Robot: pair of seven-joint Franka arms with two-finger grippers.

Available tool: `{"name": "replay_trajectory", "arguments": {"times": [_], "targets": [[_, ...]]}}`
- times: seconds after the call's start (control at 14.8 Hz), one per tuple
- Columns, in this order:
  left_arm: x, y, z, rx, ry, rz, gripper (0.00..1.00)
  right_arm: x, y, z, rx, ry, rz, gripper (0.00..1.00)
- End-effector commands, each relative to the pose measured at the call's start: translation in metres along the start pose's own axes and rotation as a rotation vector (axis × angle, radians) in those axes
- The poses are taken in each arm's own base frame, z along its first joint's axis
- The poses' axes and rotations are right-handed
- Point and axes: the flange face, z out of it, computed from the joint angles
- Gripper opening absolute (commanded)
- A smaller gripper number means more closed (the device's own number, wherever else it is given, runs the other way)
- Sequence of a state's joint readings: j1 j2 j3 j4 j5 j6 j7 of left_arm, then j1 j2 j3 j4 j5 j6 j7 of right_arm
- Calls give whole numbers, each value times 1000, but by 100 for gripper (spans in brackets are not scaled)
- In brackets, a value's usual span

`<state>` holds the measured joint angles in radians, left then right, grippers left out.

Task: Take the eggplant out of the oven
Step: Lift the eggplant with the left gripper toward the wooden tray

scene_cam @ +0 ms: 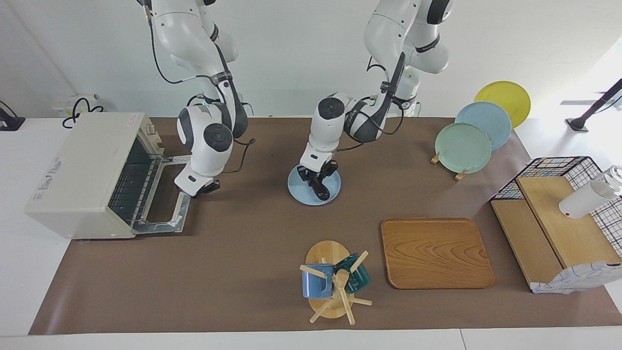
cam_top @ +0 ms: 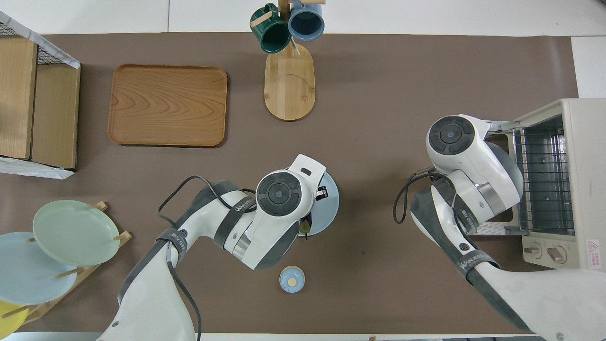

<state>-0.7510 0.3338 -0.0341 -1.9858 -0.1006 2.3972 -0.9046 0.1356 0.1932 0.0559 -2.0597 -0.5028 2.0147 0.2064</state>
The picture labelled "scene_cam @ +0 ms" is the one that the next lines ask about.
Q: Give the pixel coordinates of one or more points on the blue mug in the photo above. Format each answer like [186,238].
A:
[313,284]

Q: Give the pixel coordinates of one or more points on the wooden mug tree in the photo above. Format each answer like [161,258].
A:
[330,253]

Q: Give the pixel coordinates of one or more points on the light blue plate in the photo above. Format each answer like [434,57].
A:
[299,192]

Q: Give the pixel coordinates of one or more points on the dark teal mug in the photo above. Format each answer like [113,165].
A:
[360,279]

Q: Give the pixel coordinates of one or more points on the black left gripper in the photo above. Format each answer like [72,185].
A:
[319,172]

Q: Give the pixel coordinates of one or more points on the sky blue plate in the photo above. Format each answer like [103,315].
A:
[488,119]

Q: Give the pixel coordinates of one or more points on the yellow plate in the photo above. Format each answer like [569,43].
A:
[505,95]

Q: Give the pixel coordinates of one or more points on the white toaster oven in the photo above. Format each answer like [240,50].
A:
[73,170]

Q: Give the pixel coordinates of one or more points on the wooden two-step shelf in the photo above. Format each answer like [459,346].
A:
[568,228]

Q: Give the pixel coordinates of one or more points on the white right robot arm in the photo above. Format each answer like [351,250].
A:
[201,160]

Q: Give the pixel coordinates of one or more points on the black clamp mount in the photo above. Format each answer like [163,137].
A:
[9,124]

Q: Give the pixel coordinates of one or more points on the brown table mat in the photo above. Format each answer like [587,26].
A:
[243,233]

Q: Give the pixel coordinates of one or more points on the white power strip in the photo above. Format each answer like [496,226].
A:
[60,104]

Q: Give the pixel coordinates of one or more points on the wooden serving tray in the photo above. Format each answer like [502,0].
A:
[437,253]

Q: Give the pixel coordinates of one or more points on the dark purple eggplant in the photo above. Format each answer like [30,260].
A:
[323,194]

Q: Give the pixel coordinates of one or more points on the mint green plate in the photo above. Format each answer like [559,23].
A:
[461,148]

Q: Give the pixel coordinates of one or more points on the white cup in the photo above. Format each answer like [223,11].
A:
[583,199]

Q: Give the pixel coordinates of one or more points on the wooden plate rack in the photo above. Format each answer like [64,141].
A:
[435,158]

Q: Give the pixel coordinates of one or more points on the black stand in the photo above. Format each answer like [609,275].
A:
[577,124]

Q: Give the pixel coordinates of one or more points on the white checked cloth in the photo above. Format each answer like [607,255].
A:
[578,279]

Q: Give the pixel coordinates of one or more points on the glass oven door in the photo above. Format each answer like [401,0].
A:
[160,228]

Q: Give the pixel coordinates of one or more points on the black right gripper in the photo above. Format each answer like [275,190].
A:
[210,187]

